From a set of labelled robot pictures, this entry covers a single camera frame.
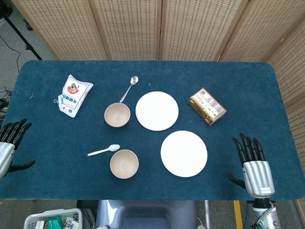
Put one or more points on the white plastic basket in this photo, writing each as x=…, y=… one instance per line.
x=31, y=218

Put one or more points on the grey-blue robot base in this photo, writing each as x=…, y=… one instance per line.
x=145, y=212

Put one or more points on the beige bowl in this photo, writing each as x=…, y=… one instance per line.
x=117, y=115
x=124, y=163

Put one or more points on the white printed snack bag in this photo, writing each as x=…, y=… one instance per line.
x=74, y=95

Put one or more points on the white round plate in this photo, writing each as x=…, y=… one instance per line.
x=183, y=153
x=157, y=111

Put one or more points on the woven wooden folding screen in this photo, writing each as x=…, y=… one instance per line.
x=128, y=28

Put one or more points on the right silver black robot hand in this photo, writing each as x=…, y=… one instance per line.
x=258, y=176

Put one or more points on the metal table leg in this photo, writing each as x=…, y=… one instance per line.
x=207, y=214

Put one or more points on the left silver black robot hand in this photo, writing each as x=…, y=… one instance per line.
x=6, y=155

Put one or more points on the dark blue table mat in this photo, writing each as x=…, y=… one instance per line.
x=71, y=171

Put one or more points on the metal spoon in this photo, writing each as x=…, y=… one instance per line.
x=134, y=80

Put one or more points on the green packet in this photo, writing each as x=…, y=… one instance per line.
x=53, y=221

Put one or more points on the white plastic spoon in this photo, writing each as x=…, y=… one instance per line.
x=114, y=148

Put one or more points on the gold brown carton box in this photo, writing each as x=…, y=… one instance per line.
x=207, y=106

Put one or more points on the black tripod stand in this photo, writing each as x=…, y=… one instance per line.
x=23, y=39

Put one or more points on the small binder clip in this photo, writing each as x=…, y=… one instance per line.
x=56, y=101

